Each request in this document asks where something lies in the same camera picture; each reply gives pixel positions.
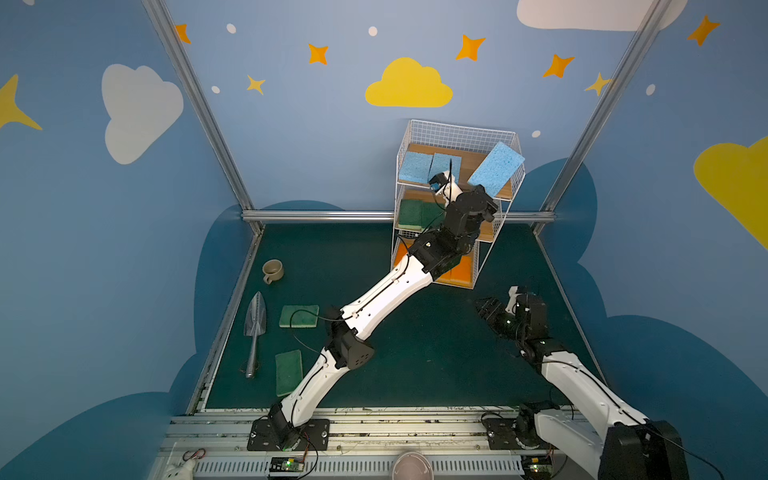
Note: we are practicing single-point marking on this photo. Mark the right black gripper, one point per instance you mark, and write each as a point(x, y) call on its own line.
point(498, 315)

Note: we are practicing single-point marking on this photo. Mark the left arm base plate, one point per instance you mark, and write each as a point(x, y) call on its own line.
point(265, 436)

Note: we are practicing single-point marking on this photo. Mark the blue sponge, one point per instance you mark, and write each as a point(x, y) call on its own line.
point(497, 168)
point(415, 167)
point(442, 163)

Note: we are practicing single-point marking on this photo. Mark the white wire wooden shelf rack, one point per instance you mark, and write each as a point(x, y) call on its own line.
point(473, 144)

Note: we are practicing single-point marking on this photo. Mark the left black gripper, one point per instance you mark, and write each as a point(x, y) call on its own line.
point(482, 201)

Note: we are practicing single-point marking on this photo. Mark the grey metal garden trowel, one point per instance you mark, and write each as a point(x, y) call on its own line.
point(255, 326)

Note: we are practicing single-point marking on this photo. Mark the green circuit board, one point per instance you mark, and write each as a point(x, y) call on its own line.
point(536, 468)
point(286, 465)

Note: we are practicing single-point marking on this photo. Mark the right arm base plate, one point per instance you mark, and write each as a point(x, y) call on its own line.
point(510, 433)

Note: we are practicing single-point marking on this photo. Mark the orange sponge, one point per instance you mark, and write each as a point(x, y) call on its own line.
point(462, 275)
point(401, 250)

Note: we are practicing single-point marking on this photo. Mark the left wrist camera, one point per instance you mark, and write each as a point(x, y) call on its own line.
point(444, 187)

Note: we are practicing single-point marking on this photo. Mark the right green circuit board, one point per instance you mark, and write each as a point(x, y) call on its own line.
point(536, 468)

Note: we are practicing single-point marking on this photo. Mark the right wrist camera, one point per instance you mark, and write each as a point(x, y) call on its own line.
point(512, 301)

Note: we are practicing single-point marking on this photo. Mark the green sponge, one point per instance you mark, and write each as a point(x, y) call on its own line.
point(299, 316)
point(289, 372)
point(431, 214)

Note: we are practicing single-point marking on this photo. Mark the beige ceramic mug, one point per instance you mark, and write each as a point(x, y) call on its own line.
point(273, 271)

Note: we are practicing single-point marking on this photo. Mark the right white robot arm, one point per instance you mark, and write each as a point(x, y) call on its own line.
point(597, 430)

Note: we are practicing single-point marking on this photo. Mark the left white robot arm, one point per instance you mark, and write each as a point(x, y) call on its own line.
point(360, 324)

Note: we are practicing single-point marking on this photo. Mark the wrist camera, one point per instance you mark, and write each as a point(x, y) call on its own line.
point(512, 301)
point(444, 187)

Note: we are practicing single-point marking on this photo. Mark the aluminium front rail frame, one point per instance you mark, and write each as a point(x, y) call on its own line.
point(368, 443)

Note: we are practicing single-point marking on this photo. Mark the left green circuit board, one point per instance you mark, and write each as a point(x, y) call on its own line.
point(286, 465)

